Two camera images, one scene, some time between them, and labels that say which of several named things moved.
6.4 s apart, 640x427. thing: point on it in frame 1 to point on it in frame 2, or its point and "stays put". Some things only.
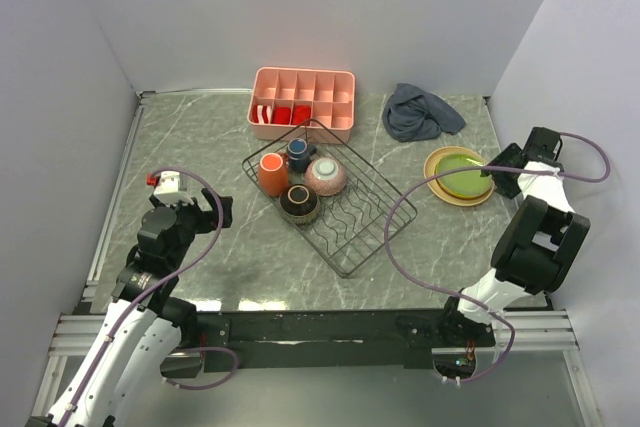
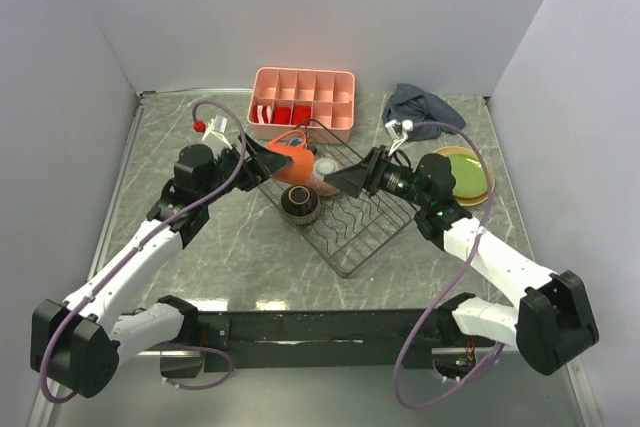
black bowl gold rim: (299, 204) stays put
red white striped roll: (262, 114) stays put
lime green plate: (466, 183) stays put
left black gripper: (204, 217) to (262, 164)
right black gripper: (510, 190) to (366, 175)
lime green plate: (467, 184) stays put
